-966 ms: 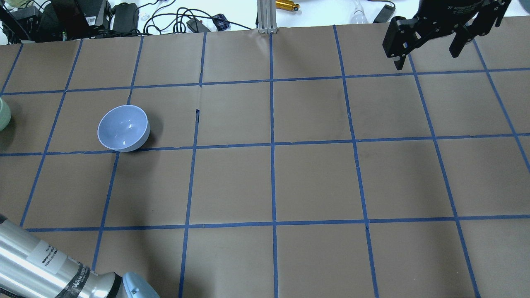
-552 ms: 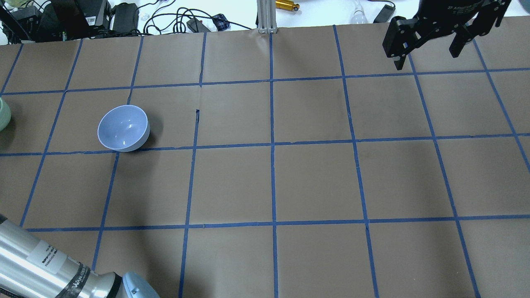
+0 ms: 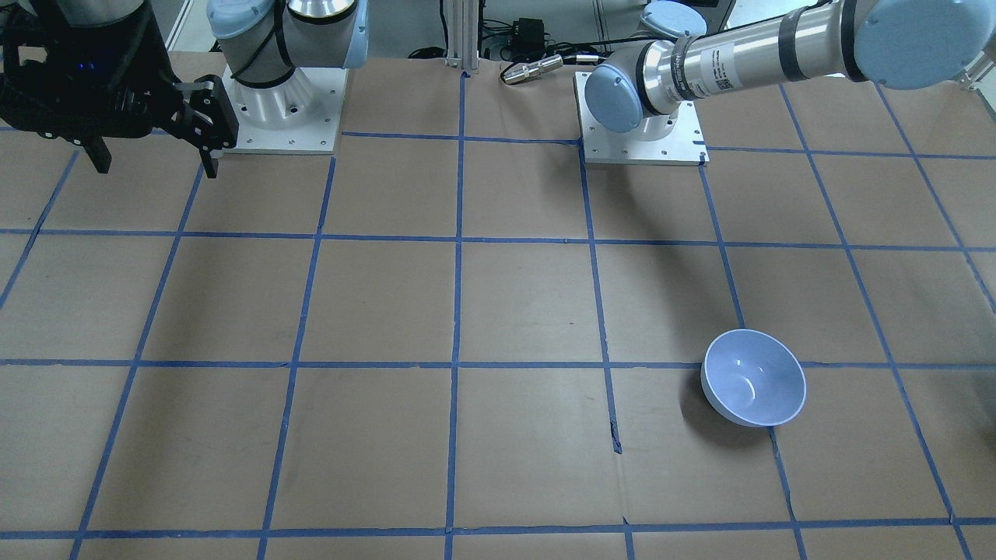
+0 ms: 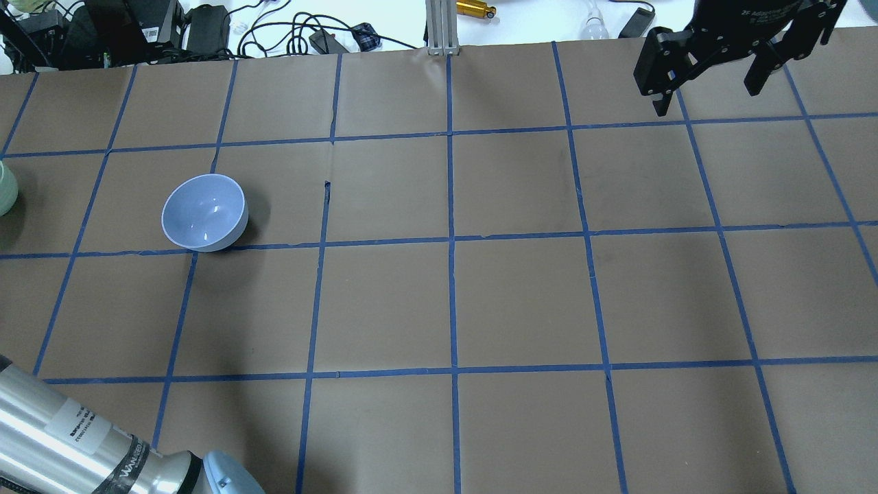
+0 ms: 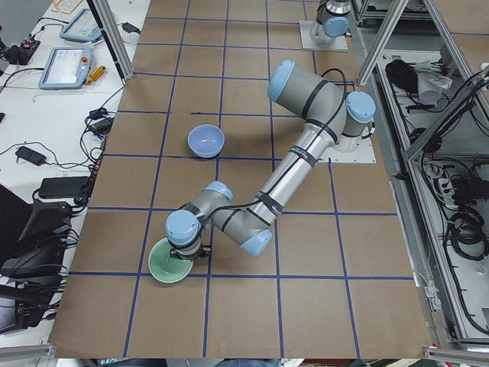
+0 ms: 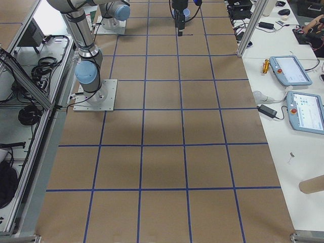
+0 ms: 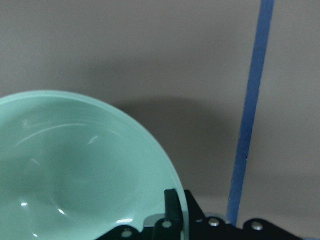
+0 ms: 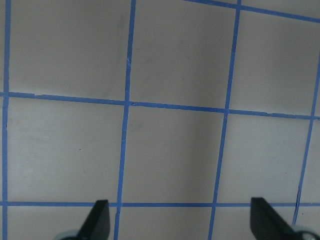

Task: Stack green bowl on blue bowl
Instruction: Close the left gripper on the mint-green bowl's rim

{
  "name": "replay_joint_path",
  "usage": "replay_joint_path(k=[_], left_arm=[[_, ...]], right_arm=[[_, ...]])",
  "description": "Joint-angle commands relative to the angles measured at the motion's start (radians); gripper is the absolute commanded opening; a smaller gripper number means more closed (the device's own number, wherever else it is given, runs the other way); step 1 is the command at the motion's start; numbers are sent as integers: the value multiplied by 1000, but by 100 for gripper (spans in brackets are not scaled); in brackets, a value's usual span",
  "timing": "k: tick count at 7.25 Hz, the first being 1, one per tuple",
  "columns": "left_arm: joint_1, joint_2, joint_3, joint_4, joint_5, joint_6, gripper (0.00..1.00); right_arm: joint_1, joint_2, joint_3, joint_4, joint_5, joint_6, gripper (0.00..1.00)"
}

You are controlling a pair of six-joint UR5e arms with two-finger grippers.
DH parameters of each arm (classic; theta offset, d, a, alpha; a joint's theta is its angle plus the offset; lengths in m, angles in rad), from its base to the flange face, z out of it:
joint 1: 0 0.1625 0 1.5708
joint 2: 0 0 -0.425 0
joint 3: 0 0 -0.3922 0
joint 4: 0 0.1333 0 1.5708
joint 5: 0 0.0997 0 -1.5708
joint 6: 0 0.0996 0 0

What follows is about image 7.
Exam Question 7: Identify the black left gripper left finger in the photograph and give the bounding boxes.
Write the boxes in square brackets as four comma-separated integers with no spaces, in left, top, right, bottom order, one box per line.
[99,189,184,240]

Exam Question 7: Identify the green ceramic bowl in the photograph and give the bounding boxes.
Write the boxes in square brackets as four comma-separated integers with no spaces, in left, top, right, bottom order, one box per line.
[0,90,189,240]

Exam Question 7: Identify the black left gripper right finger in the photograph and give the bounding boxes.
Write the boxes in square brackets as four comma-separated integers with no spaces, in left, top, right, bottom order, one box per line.
[184,190,300,240]

